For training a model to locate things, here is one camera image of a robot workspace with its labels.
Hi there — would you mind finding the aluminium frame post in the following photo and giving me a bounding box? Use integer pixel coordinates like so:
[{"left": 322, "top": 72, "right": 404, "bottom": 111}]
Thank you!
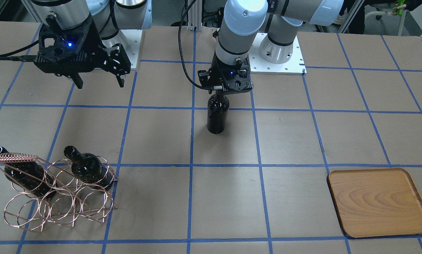
[{"left": 186, "top": 0, "right": 205, "bottom": 33}]

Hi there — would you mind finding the braided black cable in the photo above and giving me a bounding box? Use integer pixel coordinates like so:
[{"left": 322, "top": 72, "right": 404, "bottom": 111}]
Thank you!
[{"left": 177, "top": 0, "right": 211, "bottom": 90}]

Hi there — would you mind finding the wooden tray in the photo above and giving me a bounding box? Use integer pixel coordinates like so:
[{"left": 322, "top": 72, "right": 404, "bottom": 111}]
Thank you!
[{"left": 327, "top": 168, "right": 422, "bottom": 238}]

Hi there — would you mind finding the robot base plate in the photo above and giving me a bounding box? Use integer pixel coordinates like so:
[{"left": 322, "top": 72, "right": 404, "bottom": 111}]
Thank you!
[
  {"left": 102, "top": 29, "right": 143, "bottom": 71},
  {"left": 248, "top": 33, "right": 307, "bottom": 75}
]

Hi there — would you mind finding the copper wire bottle basket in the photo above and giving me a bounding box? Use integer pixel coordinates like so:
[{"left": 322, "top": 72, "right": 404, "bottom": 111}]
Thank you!
[{"left": 0, "top": 153, "right": 119, "bottom": 232}]

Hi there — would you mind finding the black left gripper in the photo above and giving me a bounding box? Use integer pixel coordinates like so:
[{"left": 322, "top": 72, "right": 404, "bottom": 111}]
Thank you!
[{"left": 197, "top": 55, "right": 254, "bottom": 95}]

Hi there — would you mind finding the dark wine bottle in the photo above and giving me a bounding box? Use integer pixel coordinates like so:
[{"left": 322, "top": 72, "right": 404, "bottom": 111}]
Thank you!
[
  {"left": 207, "top": 92, "right": 229, "bottom": 134},
  {"left": 4, "top": 161, "right": 57, "bottom": 199},
  {"left": 64, "top": 146, "right": 113, "bottom": 191}
]

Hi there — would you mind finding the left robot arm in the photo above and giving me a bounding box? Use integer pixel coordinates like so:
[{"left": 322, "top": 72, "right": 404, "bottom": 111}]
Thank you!
[{"left": 197, "top": 0, "right": 343, "bottom": 95}]

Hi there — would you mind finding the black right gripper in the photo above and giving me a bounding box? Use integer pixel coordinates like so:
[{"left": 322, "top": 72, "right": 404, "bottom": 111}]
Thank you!
[{"left": 34, "top": 16, "right": 131, "bottom": 89}]

